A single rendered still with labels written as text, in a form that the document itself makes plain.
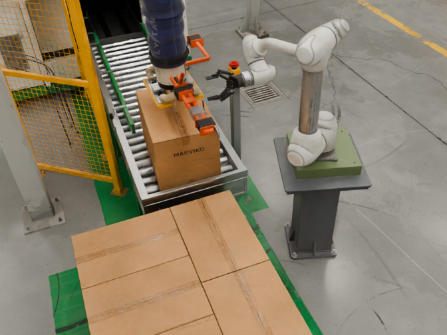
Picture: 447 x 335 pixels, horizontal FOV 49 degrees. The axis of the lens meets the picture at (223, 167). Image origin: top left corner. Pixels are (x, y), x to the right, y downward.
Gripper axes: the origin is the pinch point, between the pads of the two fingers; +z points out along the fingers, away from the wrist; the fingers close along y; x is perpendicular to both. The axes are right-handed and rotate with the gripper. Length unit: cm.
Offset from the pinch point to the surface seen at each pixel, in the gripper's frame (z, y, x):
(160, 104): 26.3, 9.9, 11.4
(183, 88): 13.6, -2.7, 2.8
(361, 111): -176, 121, 83
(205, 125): 15.5, -2.9, -36.2
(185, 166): 20, 49, -3
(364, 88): -201, 121, 116
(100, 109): 57, 38, 67
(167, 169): 31, 47, -2
